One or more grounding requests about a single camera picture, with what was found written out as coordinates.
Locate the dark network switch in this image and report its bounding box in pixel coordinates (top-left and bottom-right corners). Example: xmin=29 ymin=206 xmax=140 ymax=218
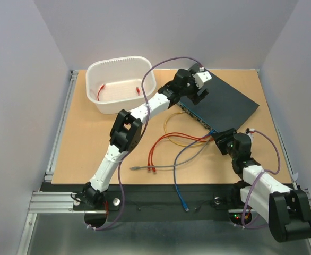
xmin=160 ymin=63 xmax=260 ymax=133

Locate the long red patch cable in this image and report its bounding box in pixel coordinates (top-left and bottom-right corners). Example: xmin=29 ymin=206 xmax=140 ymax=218
xmin=89 ymin=83 xmax=142 ymax=101

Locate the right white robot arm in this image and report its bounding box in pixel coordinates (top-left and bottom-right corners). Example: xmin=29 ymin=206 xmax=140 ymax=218
xmin=211 ymin=129 xmax=311 ymax=242

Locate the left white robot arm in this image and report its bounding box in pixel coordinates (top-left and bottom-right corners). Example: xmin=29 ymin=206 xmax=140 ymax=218
xmin=83 ymin=67 xmax=212 ymax=209

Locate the white plastic tub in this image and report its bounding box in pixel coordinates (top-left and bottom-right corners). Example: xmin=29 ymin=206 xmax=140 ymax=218
xmin=85 ymin=56 xmax=157 ymax=114

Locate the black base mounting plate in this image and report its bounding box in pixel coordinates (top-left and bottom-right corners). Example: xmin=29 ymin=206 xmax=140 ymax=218
xmin=40 ymin=182 xmax=244 ymax=226

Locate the blue patch cable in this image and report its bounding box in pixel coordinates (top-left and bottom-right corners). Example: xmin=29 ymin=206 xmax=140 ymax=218
xmin=173 ymin=130 xmax=217 ymax=212

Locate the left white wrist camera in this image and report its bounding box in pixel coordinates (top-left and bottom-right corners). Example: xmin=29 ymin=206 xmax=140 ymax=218
xmin=193 ymin=71 xmax=212 ymax=89

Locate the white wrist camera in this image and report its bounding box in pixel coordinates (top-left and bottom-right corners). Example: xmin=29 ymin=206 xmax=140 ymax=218
xmin=245 ymin=128 xmax=255 ymax=141
xmin=193 ymin=71 xmax=212 ymax=89

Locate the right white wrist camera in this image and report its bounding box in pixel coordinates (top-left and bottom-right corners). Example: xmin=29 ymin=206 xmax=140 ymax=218
xmin=245 ymin=128 xmax=255 ymax=141

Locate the yellow patch cable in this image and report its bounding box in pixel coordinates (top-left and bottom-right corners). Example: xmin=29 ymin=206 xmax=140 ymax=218
xmin=165 ymin=111 xmax=212 ymax=147

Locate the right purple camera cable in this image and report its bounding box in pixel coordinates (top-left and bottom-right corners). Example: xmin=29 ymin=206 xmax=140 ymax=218
xmin=234 ymin=130 xmax=280 ymax=230

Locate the purple camera cable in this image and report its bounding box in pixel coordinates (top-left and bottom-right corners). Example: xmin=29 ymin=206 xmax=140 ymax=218
xmin=234 ymin=130 xmax=280 ymax=230
xmin=85 ymin=56 xmax=204 ymax=231

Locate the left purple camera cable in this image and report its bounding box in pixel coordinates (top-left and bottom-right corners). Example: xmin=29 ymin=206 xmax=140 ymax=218
xmin=85 ymin=56 xmax=204 ymax=231

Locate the red patch cable pair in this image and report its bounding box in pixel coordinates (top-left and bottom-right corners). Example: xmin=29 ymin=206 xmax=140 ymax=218
xmin=146 ymin=133 xmax=212 ymax=175

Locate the grey patch cable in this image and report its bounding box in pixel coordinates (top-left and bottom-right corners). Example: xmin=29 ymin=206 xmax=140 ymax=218
xmin=130 ymin=135 xmax=217 ymax=171

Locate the aluminium frame rail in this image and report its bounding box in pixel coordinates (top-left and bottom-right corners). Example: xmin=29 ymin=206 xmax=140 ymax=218
xmin=16 ymin=70 xmax=79 ymax=255

